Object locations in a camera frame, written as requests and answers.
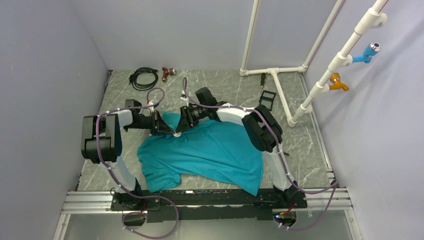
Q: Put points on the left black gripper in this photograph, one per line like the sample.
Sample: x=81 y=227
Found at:
x=158 y=124

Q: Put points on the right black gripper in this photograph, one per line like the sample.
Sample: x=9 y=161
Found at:
x=186 y=119

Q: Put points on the teal t-shirt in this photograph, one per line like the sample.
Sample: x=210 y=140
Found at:
x=219 y=151

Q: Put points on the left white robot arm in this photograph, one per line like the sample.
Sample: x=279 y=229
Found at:
x=101 y=142

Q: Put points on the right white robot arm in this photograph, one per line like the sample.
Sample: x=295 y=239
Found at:
x=263 y=130

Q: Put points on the brown brass faucet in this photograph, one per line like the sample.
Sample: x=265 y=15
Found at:
x=167 y=72

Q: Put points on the black yellow screwdriver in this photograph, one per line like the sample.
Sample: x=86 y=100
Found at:
x=262 y=80

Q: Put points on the orange faucet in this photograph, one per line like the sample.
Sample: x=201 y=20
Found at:
x=336 y=83

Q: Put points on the blue faucet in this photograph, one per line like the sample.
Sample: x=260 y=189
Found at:
x=370 y=51

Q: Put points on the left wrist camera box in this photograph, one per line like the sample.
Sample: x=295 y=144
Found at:
x=153 y=103

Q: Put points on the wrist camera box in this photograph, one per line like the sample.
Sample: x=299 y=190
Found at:
x=184 y=97
x=153 y=103

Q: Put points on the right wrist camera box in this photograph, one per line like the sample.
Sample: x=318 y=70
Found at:
x=184 y=97

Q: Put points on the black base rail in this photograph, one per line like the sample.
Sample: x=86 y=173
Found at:
x=211 y=204

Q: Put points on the black rectangular frame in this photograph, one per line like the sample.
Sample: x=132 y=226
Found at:
x=267 y=99

